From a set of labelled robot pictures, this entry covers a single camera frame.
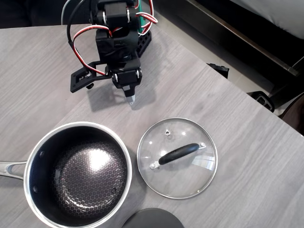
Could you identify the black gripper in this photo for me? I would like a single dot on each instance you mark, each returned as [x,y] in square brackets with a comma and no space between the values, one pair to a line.
[126,77]

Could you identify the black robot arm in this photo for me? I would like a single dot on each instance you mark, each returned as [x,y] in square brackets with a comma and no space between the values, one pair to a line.
[114,45]

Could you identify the black perforated arm base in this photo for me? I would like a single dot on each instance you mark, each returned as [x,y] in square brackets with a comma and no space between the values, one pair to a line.
[145,44]

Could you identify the green circuit board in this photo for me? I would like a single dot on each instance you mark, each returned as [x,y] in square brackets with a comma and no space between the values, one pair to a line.
[143,7]

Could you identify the black table clamp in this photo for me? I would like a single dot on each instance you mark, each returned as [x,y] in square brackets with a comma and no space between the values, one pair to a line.
[219,69]
[262,99]

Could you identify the dark grey round disc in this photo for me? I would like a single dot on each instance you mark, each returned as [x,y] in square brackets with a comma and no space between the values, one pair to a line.
[152,219]

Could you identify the dark brown chair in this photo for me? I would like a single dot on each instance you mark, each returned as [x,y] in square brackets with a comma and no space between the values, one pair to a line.
[297,114]

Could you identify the white cushion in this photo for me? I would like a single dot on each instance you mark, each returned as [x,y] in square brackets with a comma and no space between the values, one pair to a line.
[280,14]

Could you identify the dark furniture frame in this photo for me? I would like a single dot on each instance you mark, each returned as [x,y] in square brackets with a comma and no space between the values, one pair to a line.
[237,26]

